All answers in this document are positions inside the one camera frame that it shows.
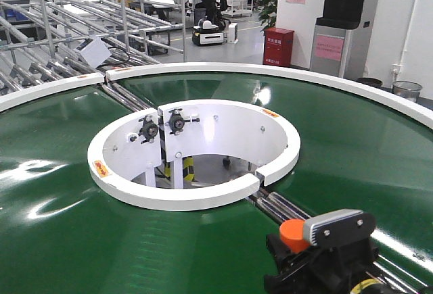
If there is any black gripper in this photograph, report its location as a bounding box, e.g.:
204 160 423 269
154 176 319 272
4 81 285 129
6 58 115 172
264 234 392 293

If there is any orange cylindrical capacitor 4680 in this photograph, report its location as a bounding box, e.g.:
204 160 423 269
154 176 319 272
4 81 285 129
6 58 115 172
279 219 310 253

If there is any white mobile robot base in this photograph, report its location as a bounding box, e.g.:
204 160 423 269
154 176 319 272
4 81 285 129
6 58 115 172
192 0 226 46

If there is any round green conveyor table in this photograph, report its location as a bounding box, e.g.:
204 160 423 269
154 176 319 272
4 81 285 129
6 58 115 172
1 63 432 293

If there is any metal mesh waste bin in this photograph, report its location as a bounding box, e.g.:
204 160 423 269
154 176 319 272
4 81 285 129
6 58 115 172
392 81 423 103

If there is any black water dispenser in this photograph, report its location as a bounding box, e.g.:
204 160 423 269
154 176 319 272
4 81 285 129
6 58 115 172
310 0 364 80

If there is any red fire extinguisher box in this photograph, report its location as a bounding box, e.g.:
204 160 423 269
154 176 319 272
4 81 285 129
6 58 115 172
263 27 294 68

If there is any potted green plant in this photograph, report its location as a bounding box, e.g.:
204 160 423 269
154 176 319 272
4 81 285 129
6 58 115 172
258 0 278 30

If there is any white control box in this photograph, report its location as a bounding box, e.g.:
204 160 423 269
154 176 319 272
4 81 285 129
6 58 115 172
74 35 111 68

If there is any metal roller rack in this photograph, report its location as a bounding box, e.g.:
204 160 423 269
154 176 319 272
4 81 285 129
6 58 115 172
1 0 186 95

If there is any white inner conveyor ring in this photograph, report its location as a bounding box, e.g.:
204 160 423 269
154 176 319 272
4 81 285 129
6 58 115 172
87 99 301 212

